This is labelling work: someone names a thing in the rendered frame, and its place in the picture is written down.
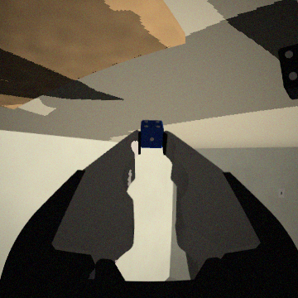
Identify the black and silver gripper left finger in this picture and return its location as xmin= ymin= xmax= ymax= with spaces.
xmin=0 ymin=130 xmax=141 ymax=298

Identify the tan mat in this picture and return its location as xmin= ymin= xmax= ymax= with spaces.
xmin=0 ymin=0 xmax=185 ymax=109

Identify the black die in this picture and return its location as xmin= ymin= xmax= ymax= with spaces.
xmin=278 ymin=44 xmax=298 ymax=99

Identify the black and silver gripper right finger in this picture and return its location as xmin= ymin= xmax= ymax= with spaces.
xmin=162 ymin=131 xmax=298 ymax=298

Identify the dark blue die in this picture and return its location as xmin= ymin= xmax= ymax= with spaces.
xmin=141 ymin=120 xmax=164 ymax=148

